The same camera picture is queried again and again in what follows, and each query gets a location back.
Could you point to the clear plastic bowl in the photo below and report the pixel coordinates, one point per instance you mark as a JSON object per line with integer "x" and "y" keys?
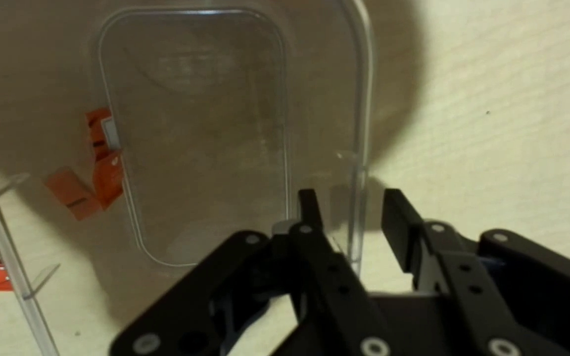
{"x": 199, "y": 132}

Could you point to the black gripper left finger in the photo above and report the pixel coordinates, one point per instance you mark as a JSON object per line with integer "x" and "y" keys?
{"x": 233, "y": 304}

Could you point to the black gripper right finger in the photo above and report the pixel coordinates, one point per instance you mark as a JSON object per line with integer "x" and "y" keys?
{"x": 516, "y": 298}

